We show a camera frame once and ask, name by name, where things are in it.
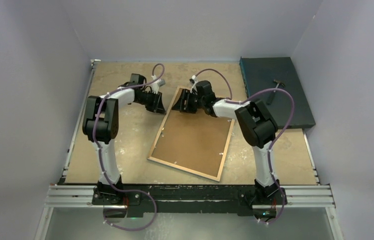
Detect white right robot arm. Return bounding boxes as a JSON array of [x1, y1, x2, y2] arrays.
[[172, 80, 285, 204]]

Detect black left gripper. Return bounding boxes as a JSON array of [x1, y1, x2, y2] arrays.
[[136, 90, 166, 115]]

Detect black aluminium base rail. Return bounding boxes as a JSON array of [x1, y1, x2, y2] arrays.
[[45, 183, 335, 220]]

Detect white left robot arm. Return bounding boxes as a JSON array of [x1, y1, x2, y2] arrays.
[[82, 73, 186, 205]]

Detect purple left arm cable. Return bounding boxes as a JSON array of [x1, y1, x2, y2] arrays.
[[93, 63, 166, 232]]

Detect claw hammer with grey handle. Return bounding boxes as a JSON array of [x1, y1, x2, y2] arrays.
[[266, 79, 286, 106]]

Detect blue wooden picture frame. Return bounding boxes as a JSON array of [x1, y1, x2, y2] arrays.
[[147, 86, 236, 183]]

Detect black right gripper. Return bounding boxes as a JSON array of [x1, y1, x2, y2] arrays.
[[173, 88, 206, 114]]

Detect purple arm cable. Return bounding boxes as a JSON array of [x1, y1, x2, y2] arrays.
[[189, 68, 296, 226], [93, 63, 166, 232]]

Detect dark grey flat box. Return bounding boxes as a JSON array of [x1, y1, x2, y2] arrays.
[[239, 57, 316, 129]]

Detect brown backing board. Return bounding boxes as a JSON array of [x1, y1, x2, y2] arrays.
[[151, 90, 232, 178]]

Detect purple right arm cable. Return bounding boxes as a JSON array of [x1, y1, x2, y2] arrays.
[[189, 68, 296, 226]]

